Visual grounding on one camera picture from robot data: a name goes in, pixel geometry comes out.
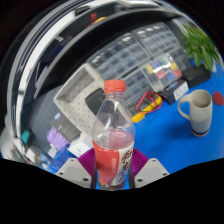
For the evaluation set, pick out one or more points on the green potted plant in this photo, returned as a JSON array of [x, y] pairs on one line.
[[200, 46]]

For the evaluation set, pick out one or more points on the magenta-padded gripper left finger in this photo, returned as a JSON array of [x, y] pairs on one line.
[[75, 170]]

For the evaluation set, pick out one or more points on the purple plastic bag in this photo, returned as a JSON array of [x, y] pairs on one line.
[[57, 138]]

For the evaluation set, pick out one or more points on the black box with white label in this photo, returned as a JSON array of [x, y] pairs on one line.
[[175, 91]]

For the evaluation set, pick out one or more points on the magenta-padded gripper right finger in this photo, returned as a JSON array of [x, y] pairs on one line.
[[148, 170]]

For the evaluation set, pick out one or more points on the beige perforated tray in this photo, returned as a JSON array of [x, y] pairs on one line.
[[75, 96]]

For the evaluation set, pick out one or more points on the grey parts drawer cabinet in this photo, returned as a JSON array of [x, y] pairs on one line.
[[155, 38], [136, 86], [181, 56], [116, 56]]

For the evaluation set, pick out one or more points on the grey and white mug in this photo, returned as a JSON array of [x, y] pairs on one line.
[[200, 113]]

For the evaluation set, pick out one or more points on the dark grey flat box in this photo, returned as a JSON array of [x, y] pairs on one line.
[[65, 126]]

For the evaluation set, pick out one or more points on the clear organizer with coloured parts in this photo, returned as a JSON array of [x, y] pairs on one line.
[[161, 71]]

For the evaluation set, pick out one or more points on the clear bottle with red cap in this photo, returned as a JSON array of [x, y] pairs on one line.
[[113, 150]]

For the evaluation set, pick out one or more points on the blue carton box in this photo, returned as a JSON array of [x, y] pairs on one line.
[[60, 161]]

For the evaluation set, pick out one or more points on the black case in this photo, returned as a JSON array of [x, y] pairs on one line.
[[196, 75]]

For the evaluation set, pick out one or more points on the white carton box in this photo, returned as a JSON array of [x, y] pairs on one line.
[[80, 148]]

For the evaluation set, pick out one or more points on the black zip pouch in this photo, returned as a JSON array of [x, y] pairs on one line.
[[94, 101]]

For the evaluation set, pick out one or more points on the yellow multimeter with red leads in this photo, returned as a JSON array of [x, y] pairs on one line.
[[148, 105]]

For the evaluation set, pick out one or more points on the dark shelf unit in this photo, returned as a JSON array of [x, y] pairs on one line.
[[66, 46]]

